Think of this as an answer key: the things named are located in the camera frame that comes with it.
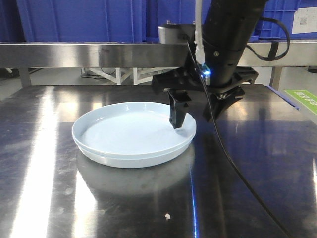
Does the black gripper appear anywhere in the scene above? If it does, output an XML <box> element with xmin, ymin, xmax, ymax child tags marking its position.
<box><xmin>151</xmin><ymin>67</ymin><xmax>258</xmax><ymax>129</ymax></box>

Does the light blue plate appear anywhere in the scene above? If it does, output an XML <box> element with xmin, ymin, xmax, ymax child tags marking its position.
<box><xmin>72</xmin><ymin>135</ymin><xmax>195</xmax><ymax>169</ymax></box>
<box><xmin>72</xmin><ymin>102</ymin><xmax>197</xmax><ymax>158</ymax></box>

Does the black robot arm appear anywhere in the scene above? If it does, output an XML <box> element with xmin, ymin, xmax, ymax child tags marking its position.
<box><xmin>152</xmin><ymin>0</ymin><xmax>266</xmax><ymax>129</ymax></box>

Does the blue bin upper right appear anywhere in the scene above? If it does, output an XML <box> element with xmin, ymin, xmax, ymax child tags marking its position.
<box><xmin>146</xmin><ymin>0</ymin><xmax>211</xmax><ymax>42</ymax></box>

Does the green floor sign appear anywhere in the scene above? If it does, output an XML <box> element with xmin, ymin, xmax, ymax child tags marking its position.
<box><xmin>284</xmin><ymin>89</ymin><xmax>317</xmax><ymax>115</ymax></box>

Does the blue bin far right labelled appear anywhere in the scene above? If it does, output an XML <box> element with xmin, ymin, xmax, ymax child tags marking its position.
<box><xmin>250</xmin><ymin>0</ymin><xmax>317</xmax><ymax>42</ymax></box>

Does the blue bin upper left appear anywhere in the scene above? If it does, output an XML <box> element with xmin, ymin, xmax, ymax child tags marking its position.
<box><xmin>0</xmin><ymin>0</ymin><xmax>146</xmax><ymax>43</ymax></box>

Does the white cable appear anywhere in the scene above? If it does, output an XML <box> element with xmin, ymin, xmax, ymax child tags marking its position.
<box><xmin>194</xmin><ymin>0</ymin><xmax>206</xmax><ymax>64</ymax></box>

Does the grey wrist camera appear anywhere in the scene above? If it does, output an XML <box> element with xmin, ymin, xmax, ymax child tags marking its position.
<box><xmin>158</xmin><ymin>22</ymin><xmax>195</xmax><ymax>44</ymax></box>

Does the black cable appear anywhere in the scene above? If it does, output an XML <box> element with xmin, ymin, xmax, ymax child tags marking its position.
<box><xmin>183</xmin><ymin>34</ymin><xmax>295</xmax><ymax>238</ymax></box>

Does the white frame table background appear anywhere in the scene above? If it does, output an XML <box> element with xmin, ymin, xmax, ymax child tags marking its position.
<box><xmin>81</xmin><ymin>67</ymin><xmax>174</xmax><ymax>85</ymax></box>

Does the stainless steel shelf rail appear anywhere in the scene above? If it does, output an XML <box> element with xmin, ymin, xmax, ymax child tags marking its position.
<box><xmin>0</xmin><ymin>40</ymin><xmax>317</xmax><ymax>68</ymax></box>

